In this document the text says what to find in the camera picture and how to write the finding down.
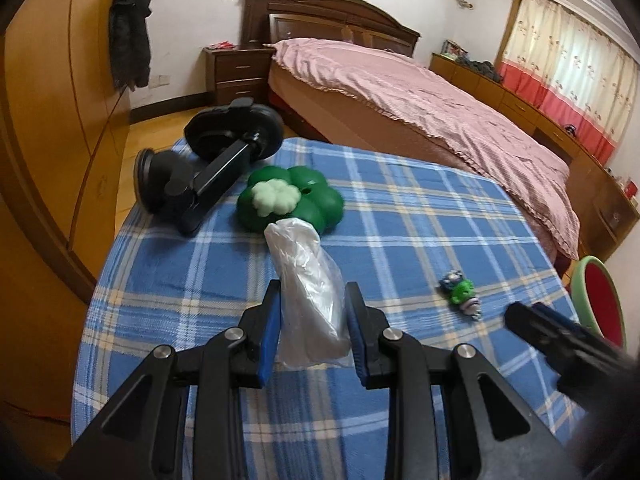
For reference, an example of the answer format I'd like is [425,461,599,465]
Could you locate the blue plaid tablecloth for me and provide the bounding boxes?
[70,136,589,480]

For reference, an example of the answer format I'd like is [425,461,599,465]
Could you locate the dark wooden bed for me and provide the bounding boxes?
[241,0,584,271]

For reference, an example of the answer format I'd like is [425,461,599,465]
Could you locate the green and red basin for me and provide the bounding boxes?
[569,254,629,351]

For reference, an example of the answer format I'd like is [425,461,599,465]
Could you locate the black phone holder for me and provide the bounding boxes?
[133,98,285,236]

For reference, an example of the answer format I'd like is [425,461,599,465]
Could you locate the clear plastic bag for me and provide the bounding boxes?
[263,218,354,369]

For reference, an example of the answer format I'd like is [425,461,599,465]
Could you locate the wooden wardrobe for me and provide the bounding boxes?
[0,0,134,411]

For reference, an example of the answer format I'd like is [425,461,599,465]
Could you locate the dark cloth pile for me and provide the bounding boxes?
[457,55,504,84]

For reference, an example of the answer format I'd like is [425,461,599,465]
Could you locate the cream and red curtain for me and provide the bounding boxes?
[497,0,640,166]

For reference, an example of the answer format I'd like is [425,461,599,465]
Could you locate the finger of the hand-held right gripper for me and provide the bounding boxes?
[531,301,617,356]
[503,302,601,367]

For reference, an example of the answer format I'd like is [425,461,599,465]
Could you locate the black hanging jacket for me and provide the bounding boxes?
[108,0,152,92]

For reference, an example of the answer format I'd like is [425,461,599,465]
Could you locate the small green toy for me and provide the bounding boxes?
[438,268,484,321]

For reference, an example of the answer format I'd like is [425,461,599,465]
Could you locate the green flower-shaped toy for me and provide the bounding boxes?
[236,164,347,235]

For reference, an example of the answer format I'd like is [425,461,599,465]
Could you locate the dark wooden nightstand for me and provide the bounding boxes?
[202,44,275,109]

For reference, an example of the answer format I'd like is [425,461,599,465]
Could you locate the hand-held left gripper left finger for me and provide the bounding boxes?
[57,280,282,480]

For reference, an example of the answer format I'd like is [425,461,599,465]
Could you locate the colourful box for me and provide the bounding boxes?
[439,39,471,60]

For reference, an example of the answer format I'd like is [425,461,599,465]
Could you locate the pink striped blanket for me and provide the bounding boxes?
[271,37,581,261]

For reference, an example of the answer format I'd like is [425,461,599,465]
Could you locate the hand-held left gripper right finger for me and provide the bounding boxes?
[345,281,583,480]

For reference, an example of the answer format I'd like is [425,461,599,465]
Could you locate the long wooden cabinet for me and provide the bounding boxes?
[429,52,640,261]

